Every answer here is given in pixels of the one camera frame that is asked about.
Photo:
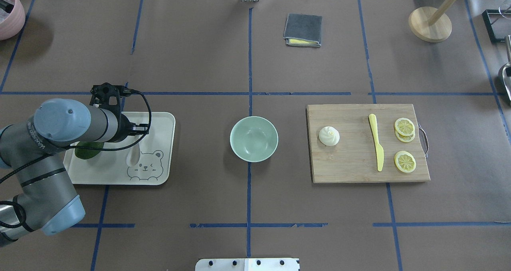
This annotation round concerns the lemon slice upper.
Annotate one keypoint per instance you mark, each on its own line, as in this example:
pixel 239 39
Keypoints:
pixel 405 127

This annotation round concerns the pink bowl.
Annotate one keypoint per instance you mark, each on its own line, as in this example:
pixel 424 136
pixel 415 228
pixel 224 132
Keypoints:
pixel 12 23

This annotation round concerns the bamboo cutting board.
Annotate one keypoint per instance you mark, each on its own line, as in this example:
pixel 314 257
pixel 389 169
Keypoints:
pixel 353 159

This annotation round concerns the wooden mug tree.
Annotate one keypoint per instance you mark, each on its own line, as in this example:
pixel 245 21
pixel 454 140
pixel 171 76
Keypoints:
pixel 431 24

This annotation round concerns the lemon slice lower front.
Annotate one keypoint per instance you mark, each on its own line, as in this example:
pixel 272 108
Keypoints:
pixel 404 161

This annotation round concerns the lemon slice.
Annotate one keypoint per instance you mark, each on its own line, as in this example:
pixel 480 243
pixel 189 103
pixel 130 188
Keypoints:
pixel 405 127
pixel 404 161
pixel 405 138

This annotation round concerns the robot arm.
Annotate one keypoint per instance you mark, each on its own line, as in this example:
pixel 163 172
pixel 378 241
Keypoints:
pixel 49 201

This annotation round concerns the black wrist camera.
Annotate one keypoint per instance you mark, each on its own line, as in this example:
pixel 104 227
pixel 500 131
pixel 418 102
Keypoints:
pixel 107 96

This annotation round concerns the dark glass rack tray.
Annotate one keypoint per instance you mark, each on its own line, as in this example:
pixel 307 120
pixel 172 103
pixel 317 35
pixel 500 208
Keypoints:
pixel 498 26

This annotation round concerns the beige bear tray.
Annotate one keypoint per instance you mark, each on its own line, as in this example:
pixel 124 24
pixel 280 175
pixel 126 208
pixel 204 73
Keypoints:
pixel 148 162

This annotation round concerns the yellow plastic knife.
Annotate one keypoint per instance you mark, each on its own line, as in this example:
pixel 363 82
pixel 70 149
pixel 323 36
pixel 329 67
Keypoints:
pixel 379 151

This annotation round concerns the metal scoop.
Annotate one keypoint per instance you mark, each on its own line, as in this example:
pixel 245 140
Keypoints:
pixel 505 70

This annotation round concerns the light green bowl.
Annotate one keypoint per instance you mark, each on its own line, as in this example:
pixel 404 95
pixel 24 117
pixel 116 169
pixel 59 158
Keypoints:
pixel 254 139

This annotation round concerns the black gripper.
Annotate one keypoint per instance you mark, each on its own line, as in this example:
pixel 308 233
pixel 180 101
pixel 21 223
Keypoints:
pixel 125 129

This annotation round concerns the grey folded cloth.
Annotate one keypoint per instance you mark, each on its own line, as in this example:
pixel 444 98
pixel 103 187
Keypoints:
pixel 303 27

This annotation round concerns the yellow sponge cloth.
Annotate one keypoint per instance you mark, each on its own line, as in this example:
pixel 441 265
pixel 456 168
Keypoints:
pixel 302 43

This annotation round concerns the beige plastic spoon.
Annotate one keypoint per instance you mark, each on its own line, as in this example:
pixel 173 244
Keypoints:
pixel 133 155

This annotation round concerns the white steamed bun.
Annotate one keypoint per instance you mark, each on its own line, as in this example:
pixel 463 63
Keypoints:
pixel 329 136

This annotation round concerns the green avocado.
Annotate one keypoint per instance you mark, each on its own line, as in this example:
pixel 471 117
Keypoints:
pixel 84 153

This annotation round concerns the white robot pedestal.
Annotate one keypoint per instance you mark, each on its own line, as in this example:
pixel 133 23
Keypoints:
pixel 248 264

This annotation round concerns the lemon slice lower back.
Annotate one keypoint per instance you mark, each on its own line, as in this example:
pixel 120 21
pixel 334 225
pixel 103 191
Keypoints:
pixel 405 138

